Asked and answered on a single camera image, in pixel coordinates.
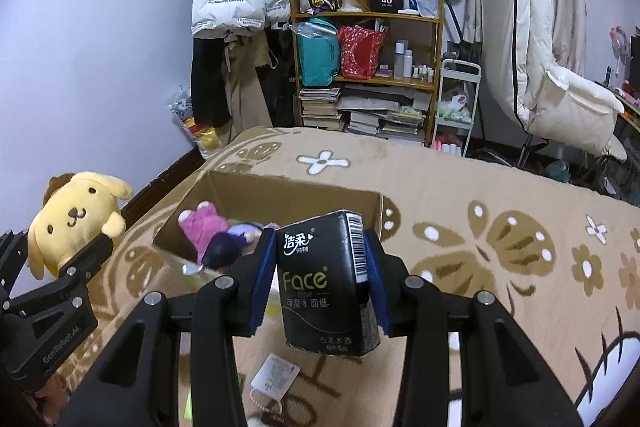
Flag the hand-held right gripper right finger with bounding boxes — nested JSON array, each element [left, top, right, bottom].
[[364, 229, 586, 427]]

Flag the black tissue pack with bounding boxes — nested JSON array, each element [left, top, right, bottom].
[[274, 209, 383, 356]]

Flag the red patterned bag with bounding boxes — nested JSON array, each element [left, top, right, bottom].
[[337, 24, 388, 80]]

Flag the pink plush toy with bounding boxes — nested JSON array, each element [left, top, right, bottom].
[[178, 202, 231, 264]]

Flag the cluttered desk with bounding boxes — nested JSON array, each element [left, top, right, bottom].
[[612, 82, 640, 134]]

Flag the pink desk fan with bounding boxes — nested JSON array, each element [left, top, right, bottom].
[[607, 26, 631, 86]]

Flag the printed cardboard box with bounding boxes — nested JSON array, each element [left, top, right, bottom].
[[152, 170, 387, 288]]

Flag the pile of papers and books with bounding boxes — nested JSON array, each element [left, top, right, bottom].
[[340, 86, 431, 142]]

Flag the black hanging garment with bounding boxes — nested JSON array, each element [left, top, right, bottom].
[[190, 36, 231, 128]]

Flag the wooden shelf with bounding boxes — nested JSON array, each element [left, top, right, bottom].
[[290, 0, 445, 146]]

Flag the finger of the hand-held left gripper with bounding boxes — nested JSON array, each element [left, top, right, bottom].
[[59, 238, 116, 282], [0, 229, 30, 308]]

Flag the stack of books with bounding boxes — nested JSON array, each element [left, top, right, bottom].
[[300, 88, 343, 130]]

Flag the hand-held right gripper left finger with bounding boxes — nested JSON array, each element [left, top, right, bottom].
[[59, 227, 278, 427]]

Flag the yellow dog plush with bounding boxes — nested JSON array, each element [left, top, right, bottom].
[[27, 171, 135, 280]]

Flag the white padded chair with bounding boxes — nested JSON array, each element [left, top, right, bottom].
[[480, 0, 628, 162]]

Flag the teal bag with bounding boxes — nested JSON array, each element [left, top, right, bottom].
[[297, 18, 341, 88]]

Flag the beige printed blanket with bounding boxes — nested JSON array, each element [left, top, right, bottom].
[[55, 125, 640, 427]]

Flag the person's left hand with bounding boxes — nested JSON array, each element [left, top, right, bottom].
[[34, 381, 69, 426]]

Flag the white trolley cart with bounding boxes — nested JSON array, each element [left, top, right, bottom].
[[432, 59, 482, 158]]

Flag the beige hanging trousers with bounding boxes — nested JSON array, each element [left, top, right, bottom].
[[222, 34, 274, 144]]

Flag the plastic bag of snacks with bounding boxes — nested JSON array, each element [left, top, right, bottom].
[[169, 87, 221, 158]]

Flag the white paper hang tag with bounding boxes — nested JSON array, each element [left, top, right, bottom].
[[250, 353, 301, 403]]

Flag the black monitor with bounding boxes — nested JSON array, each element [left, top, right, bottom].
[[629, 32, 640, 98]]

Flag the broom with dustpan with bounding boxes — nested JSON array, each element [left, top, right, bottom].
[[444, 0, 479, 64]]

